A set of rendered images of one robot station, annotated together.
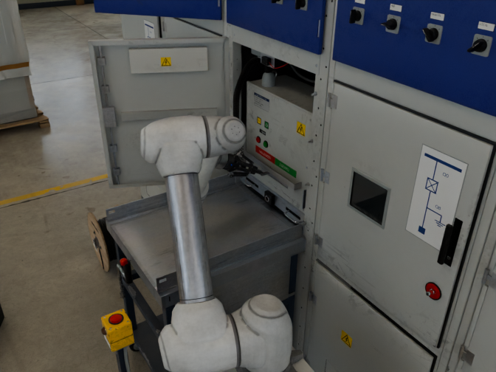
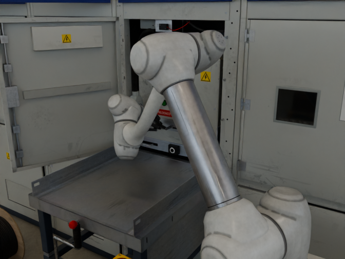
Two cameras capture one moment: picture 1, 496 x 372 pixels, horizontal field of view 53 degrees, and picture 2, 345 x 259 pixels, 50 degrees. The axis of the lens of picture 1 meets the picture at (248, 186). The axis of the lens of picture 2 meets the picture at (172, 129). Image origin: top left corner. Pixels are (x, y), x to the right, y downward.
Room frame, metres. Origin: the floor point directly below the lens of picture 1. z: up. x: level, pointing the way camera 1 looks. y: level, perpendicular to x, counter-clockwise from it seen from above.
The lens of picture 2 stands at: (0.30, 0.67, 1.61)
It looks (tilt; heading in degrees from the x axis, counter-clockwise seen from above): 18 degrees down; 336
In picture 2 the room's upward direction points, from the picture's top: straight up
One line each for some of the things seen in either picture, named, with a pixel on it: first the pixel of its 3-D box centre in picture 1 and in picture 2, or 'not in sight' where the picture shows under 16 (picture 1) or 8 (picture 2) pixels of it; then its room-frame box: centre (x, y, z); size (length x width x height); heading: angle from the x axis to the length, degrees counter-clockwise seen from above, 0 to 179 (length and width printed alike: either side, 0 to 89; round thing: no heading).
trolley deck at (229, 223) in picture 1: (202, 234); (132, 187); (1.81, 0.20, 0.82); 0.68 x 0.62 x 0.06; 123
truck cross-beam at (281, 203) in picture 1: (275, 195); (177, 147); (2.03, -0.13, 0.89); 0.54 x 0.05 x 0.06; 33
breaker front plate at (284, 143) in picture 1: (274, 148); (175, 103); (2.02, -0.12, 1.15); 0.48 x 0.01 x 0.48; 33
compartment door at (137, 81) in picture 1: (167, 115); (66, 91); (2.26, 0.40, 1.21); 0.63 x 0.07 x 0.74; 99
